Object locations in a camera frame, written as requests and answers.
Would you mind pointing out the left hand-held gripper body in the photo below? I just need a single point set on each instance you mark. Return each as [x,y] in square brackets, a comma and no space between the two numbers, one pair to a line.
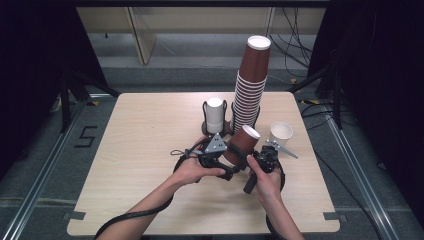
[216,145]

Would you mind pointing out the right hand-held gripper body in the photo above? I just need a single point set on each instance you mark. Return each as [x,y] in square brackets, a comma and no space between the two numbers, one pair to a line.
[270,156]

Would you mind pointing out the single brown paper cup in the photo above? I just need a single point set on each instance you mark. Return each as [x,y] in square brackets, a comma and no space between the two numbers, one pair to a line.
[245,140]

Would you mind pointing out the dark wooden double cup holder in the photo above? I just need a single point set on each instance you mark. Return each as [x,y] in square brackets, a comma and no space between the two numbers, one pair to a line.
[204,128]

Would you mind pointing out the single white paper cup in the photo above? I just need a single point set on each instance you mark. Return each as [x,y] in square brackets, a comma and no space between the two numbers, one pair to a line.
[281,133]

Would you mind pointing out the stack of white paper cups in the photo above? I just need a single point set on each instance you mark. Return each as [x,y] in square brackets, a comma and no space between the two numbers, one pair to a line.
[215,113]

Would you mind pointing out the stack of brown paper cups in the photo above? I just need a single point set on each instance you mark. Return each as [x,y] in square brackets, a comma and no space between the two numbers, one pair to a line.
[255,63]

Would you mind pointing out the person's right hand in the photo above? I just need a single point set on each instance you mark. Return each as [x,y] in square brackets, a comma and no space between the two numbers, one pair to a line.
[268,185]

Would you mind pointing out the person's left hand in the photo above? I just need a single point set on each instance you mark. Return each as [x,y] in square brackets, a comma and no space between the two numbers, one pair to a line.
[190,170]

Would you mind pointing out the black metal stand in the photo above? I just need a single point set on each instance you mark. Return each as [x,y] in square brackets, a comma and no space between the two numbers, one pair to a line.
[76,90]
[330,86]

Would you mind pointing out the white partition panel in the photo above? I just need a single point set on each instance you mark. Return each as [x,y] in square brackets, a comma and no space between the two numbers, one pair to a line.
[143,33]

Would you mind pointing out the dark curtain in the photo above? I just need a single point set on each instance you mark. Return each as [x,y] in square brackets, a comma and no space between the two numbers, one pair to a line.
[383,83]

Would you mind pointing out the aluminium floor rail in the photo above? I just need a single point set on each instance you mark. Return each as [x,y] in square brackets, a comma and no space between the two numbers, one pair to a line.
[360,180]
[36,186]

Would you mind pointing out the white metal frame leg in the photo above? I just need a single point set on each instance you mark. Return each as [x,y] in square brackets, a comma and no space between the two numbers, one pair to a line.
[270,21]

